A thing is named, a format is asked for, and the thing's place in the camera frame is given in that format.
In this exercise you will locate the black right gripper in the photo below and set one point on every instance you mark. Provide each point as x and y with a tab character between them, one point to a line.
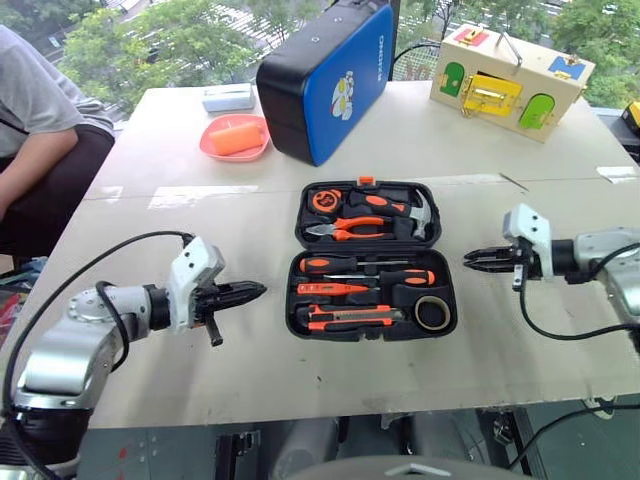
527	260

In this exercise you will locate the pink plastic plate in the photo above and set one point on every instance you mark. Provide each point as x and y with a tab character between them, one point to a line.
220	150

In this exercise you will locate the black tool case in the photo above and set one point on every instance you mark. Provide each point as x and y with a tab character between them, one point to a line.
300	315

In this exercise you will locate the orange black tape measure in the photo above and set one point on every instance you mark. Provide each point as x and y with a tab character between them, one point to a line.
326	201

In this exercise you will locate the light blue small box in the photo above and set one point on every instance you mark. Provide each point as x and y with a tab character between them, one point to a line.
227	100

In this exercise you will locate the black table bracket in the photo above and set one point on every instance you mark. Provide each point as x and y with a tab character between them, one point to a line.
235	452

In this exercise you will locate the wooden latch busy box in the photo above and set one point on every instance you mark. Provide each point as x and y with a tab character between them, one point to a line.
530	65

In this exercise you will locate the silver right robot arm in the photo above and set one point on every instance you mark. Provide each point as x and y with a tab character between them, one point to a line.
615	260

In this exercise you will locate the orange voltage tester pen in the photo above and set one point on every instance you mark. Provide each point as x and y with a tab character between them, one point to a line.
320	287

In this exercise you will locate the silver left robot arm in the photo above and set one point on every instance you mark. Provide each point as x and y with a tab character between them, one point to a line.
55	360

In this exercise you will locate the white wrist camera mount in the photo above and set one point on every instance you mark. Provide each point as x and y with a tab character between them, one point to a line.
525	222
192	270

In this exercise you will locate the seated person in grey shirt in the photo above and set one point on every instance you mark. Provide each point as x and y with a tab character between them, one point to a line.
35	100

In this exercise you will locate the black orange slim screwdriver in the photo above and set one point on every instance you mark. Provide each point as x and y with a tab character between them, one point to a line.
410	277

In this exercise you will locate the black orange large screwdriver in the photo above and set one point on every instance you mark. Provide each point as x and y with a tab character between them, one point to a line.
320	263

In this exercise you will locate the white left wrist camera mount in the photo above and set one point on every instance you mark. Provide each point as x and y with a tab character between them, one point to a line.
192	270

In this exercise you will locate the blue black carry case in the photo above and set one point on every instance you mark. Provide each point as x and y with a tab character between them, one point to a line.
330	85

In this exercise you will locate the orange sponge block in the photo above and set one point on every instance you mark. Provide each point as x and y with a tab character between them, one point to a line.
235	137

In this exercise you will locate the person's bare forearm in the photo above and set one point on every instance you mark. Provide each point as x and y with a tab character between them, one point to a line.
30	165

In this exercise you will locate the black electrical tape roll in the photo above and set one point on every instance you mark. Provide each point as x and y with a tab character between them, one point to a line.
419	312

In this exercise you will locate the yellow black device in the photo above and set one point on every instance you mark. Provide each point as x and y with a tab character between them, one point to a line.
632	117

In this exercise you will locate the dark grey rounded shape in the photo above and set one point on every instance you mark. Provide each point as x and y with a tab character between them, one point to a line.
305	447

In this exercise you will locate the orange black utility knife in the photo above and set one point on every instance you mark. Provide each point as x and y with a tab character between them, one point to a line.
350	316

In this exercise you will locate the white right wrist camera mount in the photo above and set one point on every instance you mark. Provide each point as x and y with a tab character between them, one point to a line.
525	222

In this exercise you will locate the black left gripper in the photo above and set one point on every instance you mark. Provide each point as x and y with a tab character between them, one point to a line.
207	300

